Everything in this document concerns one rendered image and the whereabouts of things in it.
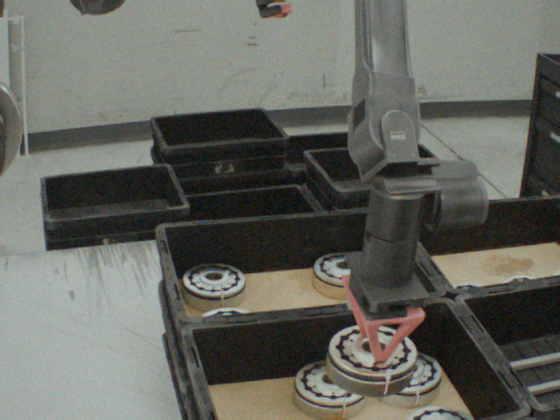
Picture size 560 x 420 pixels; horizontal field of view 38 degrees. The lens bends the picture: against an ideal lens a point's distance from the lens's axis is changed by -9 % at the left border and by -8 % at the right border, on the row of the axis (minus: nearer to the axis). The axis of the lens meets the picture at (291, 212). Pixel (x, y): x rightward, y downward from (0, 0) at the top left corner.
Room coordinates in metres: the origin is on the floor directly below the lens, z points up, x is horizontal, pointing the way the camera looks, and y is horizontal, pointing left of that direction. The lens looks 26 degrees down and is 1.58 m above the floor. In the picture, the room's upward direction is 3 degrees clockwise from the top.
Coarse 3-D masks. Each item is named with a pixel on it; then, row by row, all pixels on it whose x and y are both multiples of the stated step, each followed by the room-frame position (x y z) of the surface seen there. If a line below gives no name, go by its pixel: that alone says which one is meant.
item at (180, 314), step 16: (160, 224) 1.25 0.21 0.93; (176, 224) 1.26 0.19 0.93; (192, 224) 1.26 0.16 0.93; (208, 224) 1.26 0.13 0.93; (224, 224) 1.27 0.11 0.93; (240, 224) 1.28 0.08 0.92; (160, 240) 1.20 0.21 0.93; (160, 256) 1.17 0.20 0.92; (416, 256) 1.19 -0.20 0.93; (432, 272) 1.14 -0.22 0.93; (176, 288) 1.06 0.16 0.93; (176, 304) 1.01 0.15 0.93; (336, 304) 1.04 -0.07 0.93; (176, 320) 0.99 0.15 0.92; (192, 320) 0.98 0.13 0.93; (208, 320) 0.98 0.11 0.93; (224, 320) 0.98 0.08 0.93
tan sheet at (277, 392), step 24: (216, 384) 0.96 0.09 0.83; (240, 384) 0.97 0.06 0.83; (264, 384) 0.97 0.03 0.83; (288, 384) 0.97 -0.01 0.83; (216, 408) 0.91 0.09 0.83; (240, 408) 0.91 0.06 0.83; (264, 408) 0.91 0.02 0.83; (288, 408) 0.92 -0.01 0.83; (384, 408) 0.92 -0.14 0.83; (408, 408) 0.92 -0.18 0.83; (456, 408) 0.92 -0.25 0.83
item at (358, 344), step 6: (366, 336) 0.82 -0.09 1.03; (378, 336) 0.82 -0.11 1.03; (384, 336) 0.82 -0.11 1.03; (354, 342) 0.80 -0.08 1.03; (360, 342) 0.80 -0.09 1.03; (366, 342) 0.81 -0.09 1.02; (384, 342) 0.81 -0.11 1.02; (354, 348) 0.79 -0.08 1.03; (360, 348) 0.79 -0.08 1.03; (360, 354) 0.78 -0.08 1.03; (366, 354) 0.78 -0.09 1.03; (372, 360) 0.78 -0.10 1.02
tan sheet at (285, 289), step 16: (272, 272) 1.29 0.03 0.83; (288, 272) 1.29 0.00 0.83; (304, 272) 1.30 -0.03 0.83; (256, 288) 1.23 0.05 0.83; (272, 288) 1.24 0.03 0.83; (288, 288) 1.24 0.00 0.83; (304, 288) 1.24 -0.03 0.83; (256, 304) 1.18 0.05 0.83; (272, 304) 1.19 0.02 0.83; (288, 304) 1.19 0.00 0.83; (304, 304) 1.19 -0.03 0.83; (320, 304) 1.19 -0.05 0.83
